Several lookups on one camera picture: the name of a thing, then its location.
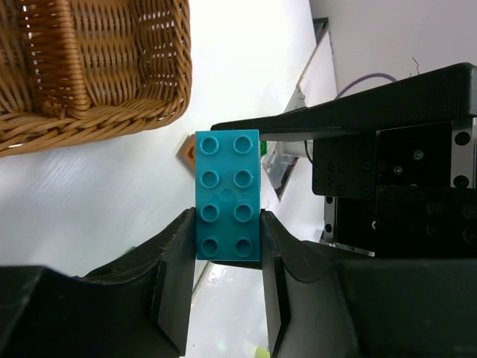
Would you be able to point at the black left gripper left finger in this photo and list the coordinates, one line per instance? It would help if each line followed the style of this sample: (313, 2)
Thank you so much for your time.
(135, 306)

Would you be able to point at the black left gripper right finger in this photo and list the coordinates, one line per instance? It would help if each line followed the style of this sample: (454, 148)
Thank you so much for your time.
(326, 302)

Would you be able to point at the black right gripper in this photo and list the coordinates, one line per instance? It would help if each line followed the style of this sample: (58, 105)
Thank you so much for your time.
(406, 192)

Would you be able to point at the teal 2x4 lego brick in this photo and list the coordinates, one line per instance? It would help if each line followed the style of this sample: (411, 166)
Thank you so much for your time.
(227, 195)

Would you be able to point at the brown flat lego plate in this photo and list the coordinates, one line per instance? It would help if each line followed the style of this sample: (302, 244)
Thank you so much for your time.
(186, 153)

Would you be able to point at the green lego near right base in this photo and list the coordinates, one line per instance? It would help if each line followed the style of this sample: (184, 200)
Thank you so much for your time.
(263, 148)

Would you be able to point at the brown wicker divided basket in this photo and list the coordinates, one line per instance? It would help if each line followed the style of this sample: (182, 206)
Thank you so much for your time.
(74, 72)

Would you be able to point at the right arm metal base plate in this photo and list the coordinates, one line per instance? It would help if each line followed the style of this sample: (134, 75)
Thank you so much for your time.
(279, 163)

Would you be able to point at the aluminium table frame rail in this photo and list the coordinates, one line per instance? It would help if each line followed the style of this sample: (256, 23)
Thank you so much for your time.
(317, 83)

